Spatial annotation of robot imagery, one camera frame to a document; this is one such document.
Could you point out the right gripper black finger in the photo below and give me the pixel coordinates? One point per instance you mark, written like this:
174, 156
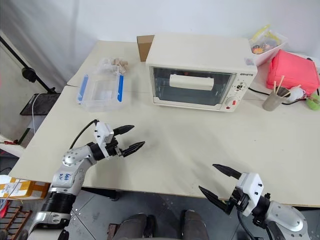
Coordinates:
216, 200
228, 172

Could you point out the green cup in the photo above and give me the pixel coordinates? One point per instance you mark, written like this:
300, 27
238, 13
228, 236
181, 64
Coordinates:
313, 102

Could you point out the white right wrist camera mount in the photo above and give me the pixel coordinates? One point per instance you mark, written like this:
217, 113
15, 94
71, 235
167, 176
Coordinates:
251, 187

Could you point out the brown cardboard box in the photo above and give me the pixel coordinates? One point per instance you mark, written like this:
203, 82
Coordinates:
145, 47

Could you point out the red slatted crate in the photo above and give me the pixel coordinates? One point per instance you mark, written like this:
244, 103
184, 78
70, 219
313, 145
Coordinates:
13, 217

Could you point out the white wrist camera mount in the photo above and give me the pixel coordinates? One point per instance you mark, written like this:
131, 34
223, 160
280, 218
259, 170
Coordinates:
103, 131
251, 187

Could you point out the yellow plastic bag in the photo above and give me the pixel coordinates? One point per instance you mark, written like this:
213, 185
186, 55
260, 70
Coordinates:
260, 33

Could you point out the white plush toy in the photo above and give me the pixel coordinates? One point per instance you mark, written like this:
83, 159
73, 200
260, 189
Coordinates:
296, 93

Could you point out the white microwave control knob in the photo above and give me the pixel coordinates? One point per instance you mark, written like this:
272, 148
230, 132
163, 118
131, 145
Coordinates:
240, 86

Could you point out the cream toaster oven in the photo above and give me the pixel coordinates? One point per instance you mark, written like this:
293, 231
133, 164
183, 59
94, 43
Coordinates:
200, 52

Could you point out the black stand tray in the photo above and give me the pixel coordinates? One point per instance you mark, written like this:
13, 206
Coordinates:
40, 105

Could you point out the white dial with red display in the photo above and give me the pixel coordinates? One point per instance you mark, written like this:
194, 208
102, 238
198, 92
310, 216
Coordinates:
231, 100

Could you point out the grey cup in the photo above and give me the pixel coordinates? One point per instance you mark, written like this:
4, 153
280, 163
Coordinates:
273, 101

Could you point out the black stand pole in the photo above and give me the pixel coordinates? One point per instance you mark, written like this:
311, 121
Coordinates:
30, 72

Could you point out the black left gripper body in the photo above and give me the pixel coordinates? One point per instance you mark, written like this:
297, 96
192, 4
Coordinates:
114, 148

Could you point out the clear container with blue clips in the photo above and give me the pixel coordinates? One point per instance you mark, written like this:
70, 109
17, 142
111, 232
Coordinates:
100, 96

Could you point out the yellow cardboard box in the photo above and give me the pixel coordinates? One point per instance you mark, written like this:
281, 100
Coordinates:
22, 188

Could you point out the wooden chopstick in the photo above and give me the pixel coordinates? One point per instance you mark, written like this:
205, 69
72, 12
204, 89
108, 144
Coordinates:
275, 87
287, 94
280, 84

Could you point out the dark rounded shape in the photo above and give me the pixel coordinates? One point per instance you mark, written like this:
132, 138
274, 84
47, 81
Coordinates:
195, 225
136, 227

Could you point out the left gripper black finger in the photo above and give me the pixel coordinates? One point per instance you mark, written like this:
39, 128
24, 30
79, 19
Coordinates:
133, 148
123, 129

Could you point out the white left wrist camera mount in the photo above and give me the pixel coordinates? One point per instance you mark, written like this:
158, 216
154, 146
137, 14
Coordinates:
103, 131

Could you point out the red fabric box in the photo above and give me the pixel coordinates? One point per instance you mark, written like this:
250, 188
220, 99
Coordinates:
292, 71

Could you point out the clear bin with snacks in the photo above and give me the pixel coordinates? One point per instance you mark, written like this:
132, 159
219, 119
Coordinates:
270, 51

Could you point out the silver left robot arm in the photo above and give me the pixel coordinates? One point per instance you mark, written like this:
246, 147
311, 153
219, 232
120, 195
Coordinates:
72, 175

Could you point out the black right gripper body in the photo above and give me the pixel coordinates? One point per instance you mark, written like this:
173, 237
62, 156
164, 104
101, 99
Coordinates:
239, 198

